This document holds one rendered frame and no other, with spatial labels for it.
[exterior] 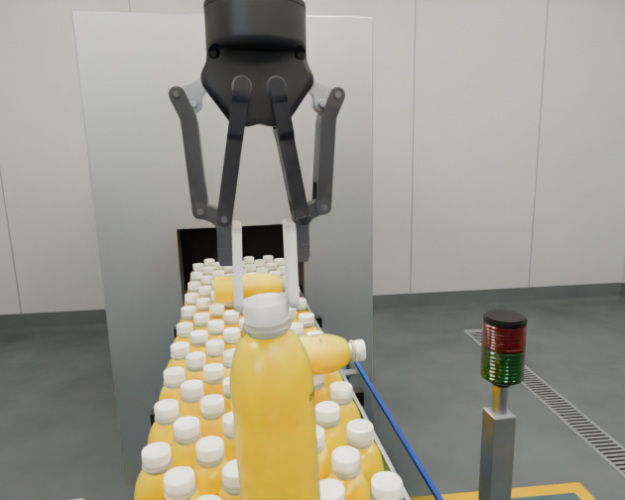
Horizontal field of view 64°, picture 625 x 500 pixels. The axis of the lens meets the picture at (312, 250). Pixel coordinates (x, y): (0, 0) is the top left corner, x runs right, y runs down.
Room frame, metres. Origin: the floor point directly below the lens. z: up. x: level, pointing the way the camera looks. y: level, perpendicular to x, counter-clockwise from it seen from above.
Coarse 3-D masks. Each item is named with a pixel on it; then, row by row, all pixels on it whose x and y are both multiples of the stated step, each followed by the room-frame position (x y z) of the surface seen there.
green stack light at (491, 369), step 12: (480, 360) 0.73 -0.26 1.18; (492, 360) 0.70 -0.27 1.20; (504, 360) 0.69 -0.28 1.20; (516, 360) 0.69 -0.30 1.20; (480, 372) 0.72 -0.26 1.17; (492, 372) 0.70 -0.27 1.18; (504, 372) 0.69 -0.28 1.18; (516, 372) 0.69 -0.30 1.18; (504, 384) 0.69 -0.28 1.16; (516, 384) 0.69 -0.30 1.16
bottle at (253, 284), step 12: (216, 276) 1.30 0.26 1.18; (228, 276) 1.30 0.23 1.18; (252, 276) 1.30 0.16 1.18; (264, 276) 1.30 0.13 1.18; (276, 276) 1.32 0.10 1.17; (216, 288) 1.26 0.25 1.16; (228, 288) 1.27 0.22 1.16; (252, 288) 1.28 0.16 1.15; (264, 288) 1.28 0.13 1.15; (276, 288) 1.29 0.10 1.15; (216, 300) 1.27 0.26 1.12; (228, 300) 1.27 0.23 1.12
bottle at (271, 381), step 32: (288, 320) 0.40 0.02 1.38; (256, 352) 0.37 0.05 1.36; (288, 352) 0.38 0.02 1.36; (256, 384) 0.36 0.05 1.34; (288, 384) 0.37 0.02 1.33; (256, 416) 0.36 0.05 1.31; (288, 416) 0.36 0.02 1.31; (256, 448) 0.36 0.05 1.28; (288, 448) 0.36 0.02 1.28; (256, 480) 0.36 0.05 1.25; (288, 480) 0.36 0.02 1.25
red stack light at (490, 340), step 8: (488, 328) 0.71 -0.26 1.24; (496, 328) 0.69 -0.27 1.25; (504, 328) 0.69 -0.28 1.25; (512, 328) 0.69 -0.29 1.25; (520, 328) 0.69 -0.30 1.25; (488, 336) 0.70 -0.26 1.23; (496, 336) 0.69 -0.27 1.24; (504, 336) 0.69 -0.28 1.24; (512, 336) 0.69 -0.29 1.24; (520, 336) 0.69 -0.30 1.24; (488, 344) 0.70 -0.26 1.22; (496, 344) 0.69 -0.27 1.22; (504, 344) 0.69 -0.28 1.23; (512, 344) 0.69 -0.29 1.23; (520, 344) 0.69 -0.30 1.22; (496, 352) 0.69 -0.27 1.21; (504, 352) 0.69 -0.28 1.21; (512, 352) 0.69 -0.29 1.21; (520, 352) 0.69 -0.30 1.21
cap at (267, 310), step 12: (252, 300) 0.40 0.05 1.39; (264, 300) 0.40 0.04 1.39; (276, 300) 0.39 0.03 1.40; (288, 300) 0.40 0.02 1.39; (252, 312) 0.38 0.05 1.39; (264, 312) 0.38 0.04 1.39; (276, 312) 0.38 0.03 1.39; (288, 312) 0.39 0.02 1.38; (252, 324) 0.38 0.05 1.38; (264, 324) 0.38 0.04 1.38; (276, 324) 0.38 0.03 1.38
